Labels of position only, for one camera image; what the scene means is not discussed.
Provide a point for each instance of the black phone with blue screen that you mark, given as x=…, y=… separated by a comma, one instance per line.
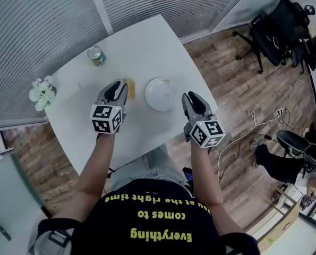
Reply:
x=188, y=175

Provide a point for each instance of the light wooden desk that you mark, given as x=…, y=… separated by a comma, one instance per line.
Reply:
x=288, y=222

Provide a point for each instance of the yellow food sticks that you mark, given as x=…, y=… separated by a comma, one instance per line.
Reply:
x=165, y=81

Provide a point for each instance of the green drink can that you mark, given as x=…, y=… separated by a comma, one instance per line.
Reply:
x=97, y=57

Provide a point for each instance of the person's black printed shirt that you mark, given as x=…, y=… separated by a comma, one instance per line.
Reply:
x=115, y=222

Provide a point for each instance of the white flower bouquet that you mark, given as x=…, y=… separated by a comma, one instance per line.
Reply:
x=42, y=92

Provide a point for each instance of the person's right forearm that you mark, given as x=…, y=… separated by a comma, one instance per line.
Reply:
x=204, y=174

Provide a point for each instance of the white square table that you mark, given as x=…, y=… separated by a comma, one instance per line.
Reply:
x=147, y=52

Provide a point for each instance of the frosted glass door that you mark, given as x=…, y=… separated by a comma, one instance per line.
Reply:
x=9, y=200

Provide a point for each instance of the person's grey trousers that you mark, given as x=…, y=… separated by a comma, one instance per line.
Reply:
x=152, y=171

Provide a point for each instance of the white round plate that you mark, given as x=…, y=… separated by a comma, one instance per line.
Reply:
x=157, y=94

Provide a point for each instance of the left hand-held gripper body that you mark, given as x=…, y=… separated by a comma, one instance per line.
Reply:
x=104, y=115

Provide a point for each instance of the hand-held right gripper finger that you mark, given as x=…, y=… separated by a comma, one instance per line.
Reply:
x=188, y=110
x=201, y=108

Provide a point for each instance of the white power strip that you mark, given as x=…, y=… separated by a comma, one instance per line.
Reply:
x=279, y=112

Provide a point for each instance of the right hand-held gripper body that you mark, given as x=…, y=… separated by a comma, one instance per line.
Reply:
x=208, y=133

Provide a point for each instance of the tan fuzzy brush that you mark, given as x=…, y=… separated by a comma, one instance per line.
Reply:
x=131, y=89

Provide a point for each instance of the person's left forearm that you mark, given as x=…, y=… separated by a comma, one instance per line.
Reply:
x=99, y=166

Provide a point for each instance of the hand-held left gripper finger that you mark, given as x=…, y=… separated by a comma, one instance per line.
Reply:
x=124, y=97
x=103, y=95

